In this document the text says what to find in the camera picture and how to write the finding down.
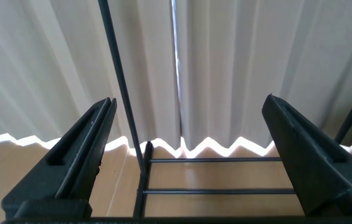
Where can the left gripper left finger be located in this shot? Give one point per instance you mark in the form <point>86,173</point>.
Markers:
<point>69,168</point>

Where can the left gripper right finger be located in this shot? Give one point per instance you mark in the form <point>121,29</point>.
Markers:
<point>316,174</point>

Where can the black clothes rack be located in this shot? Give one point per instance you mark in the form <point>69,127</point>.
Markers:
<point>122,90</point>

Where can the beige curtain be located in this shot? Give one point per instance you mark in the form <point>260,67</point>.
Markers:
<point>231,68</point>

